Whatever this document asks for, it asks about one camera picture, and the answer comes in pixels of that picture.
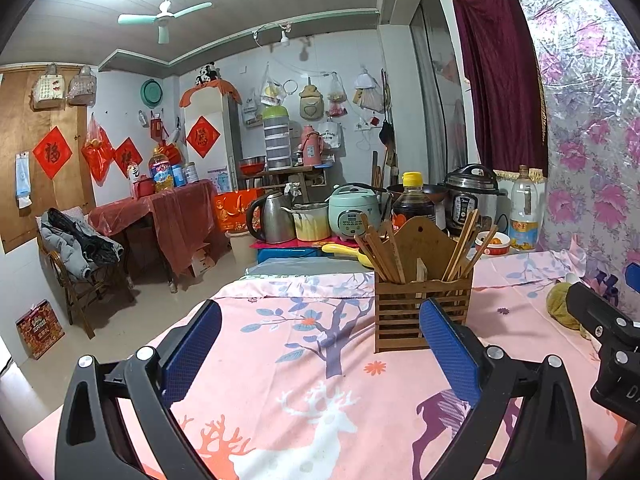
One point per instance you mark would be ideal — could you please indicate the maroon curtain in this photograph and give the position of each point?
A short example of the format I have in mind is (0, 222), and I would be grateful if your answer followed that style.
(500, 85)

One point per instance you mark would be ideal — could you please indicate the pink deer print bedsheet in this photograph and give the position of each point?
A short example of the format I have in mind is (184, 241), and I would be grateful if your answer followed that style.
(250, 385)

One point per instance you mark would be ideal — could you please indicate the panda plush toy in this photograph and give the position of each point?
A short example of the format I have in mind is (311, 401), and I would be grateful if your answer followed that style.
(206, 74)

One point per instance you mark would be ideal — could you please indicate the table with red cloth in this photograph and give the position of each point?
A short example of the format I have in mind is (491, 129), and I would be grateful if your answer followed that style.
(175, 225)

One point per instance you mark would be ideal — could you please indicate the floral plastic wall sheet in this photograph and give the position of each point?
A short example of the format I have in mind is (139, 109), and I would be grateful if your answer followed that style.
(590, 135)

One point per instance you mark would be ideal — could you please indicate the red diamond paper poster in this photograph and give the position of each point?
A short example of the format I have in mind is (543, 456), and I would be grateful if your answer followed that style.
(52, 152)
(203, 137)
(128, 156)

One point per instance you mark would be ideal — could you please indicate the stacked food carrier green lid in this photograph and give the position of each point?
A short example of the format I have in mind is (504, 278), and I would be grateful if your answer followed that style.
(276, 140)

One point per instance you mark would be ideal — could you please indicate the green plastic basin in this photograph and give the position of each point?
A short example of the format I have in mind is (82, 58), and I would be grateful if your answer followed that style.
(150, 91)

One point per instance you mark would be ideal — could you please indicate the clear plastic oil bottle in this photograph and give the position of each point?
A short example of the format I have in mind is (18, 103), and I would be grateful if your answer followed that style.
(524, 210)

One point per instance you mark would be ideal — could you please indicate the grey mattress pad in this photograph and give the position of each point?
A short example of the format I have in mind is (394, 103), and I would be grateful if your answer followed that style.
(300, 267)

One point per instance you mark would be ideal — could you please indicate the wooden chopstick holder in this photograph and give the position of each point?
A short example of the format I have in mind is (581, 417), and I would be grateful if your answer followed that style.
(400, 310)

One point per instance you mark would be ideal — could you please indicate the cardboard box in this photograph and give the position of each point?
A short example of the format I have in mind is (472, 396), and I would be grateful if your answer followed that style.
(202, 260)

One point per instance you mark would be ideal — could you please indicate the olive and white plush toy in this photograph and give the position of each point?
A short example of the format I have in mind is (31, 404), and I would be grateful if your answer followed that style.
(557, 305)

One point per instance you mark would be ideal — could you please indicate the beige jar shaped wall pocket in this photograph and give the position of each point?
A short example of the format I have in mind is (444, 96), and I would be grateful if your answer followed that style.
(312, 102)

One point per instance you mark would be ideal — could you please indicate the orange cloth cover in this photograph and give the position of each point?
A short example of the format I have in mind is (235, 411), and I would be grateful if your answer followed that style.
(220, 86)

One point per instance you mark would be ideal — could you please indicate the black silver pressure cooker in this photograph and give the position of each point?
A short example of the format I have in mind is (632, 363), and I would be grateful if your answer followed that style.
(460, 190)

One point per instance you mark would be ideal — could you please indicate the blue hanging tissue packet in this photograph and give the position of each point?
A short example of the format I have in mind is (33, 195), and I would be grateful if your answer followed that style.
(23, 175)

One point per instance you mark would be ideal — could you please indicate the yellow frying pan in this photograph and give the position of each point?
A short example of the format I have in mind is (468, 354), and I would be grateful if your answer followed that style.
(345, 249)

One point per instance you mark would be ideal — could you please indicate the pink thermos flask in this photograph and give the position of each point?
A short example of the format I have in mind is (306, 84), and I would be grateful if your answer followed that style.
(310, 145)

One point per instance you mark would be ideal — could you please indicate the dark soy sauce bottle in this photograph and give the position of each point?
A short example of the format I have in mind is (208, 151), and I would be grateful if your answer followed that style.
(412, 205)

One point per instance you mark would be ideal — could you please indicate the white plastic bucket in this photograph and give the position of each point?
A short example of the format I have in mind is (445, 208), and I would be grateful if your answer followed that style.
(240, 247)

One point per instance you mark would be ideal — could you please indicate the white refrigerator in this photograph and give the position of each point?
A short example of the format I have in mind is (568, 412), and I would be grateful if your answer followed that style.
(205, 102)

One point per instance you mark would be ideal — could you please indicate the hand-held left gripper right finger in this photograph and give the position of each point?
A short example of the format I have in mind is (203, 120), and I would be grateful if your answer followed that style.
(445, 350)

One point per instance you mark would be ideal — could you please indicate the green ceiling fan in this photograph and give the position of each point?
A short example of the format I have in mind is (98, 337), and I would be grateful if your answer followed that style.
(164, 10)

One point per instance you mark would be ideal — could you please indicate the yellow cooking oil jug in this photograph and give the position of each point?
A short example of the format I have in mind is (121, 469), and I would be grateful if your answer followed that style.
(162, 175)

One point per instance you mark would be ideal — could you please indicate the white tin can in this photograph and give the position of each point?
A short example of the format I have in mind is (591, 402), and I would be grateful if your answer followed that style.
(191, 172)

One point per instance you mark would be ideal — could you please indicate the steel electric kettle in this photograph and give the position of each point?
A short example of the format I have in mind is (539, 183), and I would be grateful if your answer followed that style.
(272, 220)

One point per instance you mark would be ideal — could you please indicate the small wooden side table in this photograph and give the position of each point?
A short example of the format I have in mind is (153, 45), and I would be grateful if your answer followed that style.
(280, 172)

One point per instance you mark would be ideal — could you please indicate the clear hanging bag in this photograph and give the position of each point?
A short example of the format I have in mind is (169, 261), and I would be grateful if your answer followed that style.
(81, 87)

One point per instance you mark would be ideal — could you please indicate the orange red gift bag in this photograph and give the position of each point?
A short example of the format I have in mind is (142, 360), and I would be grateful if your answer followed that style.
(232, 212)

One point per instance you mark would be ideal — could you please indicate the plastic bag with red contents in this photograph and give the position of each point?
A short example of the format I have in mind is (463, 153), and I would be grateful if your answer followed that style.
(336, 100)

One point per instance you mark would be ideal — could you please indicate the dark brown wok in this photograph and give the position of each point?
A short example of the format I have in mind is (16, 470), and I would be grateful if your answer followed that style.
(437, 191)

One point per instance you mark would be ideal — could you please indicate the steel pot with lid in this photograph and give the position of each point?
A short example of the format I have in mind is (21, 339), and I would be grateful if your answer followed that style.
(312, 225)

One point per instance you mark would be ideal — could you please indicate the red plastic hanging bag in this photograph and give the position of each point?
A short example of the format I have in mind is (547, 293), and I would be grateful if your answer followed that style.
(97, 152)

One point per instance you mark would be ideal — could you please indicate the white plastic hanging bag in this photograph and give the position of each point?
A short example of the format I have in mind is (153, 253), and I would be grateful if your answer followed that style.
(369, 92)

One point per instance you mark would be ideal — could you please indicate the wooden chair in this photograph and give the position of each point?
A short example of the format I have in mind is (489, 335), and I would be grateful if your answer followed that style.
(80, 300)

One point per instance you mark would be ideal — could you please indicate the brown wooden door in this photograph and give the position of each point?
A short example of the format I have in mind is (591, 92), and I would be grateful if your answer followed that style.
(70, 200)

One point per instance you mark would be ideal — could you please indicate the red patterned gift box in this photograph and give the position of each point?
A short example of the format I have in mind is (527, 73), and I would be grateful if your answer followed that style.
(40, 330)

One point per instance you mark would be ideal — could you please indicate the white printed tote bag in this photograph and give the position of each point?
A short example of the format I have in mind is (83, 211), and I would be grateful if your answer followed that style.
(330, 135)

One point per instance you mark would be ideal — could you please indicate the black hanging utensil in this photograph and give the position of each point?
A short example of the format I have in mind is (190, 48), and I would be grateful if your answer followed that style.
(386, 135)

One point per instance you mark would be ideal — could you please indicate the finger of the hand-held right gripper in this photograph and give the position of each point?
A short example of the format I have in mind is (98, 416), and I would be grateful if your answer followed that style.
(595, 315)
(633, 280)

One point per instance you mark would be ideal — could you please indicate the plastic bag with yellow contents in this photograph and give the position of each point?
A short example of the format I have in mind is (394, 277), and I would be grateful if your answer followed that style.
(272, 90)

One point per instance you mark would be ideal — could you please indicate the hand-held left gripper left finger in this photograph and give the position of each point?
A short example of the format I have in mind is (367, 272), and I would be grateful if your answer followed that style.
(192, 350)

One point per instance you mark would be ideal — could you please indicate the blue label tin can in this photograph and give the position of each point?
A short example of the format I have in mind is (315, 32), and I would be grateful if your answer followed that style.
(179, 175)

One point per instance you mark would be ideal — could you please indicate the pale green rice cooker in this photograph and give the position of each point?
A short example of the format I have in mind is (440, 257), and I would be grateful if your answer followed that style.
(350, 215)

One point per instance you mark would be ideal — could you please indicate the red metal basin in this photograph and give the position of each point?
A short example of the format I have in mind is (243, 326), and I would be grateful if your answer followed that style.
(251, 165)

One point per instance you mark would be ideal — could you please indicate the printed white hanging bag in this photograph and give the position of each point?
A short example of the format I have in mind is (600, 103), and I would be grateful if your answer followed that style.
(49, 87)

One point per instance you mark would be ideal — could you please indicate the bunch of wooden chopsticks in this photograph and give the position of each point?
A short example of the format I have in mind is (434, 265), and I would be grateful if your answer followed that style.
(385, 255)

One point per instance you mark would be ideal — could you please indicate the white red rimmed bowl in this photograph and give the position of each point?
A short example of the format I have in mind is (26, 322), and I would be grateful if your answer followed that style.
(500, 249)

